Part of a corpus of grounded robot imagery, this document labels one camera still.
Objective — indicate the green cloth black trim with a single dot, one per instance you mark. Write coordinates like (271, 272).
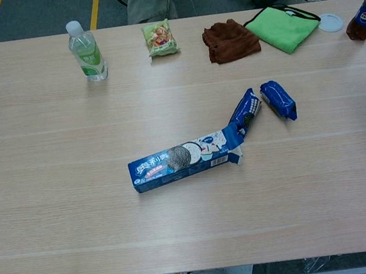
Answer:
(281, 27)

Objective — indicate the brown cloth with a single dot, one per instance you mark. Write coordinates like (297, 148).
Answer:
(229, 41)

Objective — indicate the person leg khaki trousers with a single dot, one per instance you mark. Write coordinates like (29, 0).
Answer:
(150, 1)

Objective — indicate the white round table cap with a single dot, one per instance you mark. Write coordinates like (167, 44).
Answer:
(331, 22)

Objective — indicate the clear plastic bag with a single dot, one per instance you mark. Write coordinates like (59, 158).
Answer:
(318, 264)

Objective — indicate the blue cookie packet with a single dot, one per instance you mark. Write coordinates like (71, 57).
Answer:
(279, 99)
(245, 110)

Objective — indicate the Pepsi cola bottle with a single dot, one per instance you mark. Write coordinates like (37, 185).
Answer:
(364, 18)

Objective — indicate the clear water bottle green label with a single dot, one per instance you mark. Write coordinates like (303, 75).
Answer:
(88, 56)

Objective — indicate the blue cookie box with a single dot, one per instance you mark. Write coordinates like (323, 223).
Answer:
(173, 167)

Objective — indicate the green snack bag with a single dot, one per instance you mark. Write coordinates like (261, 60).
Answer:
(160, 38)

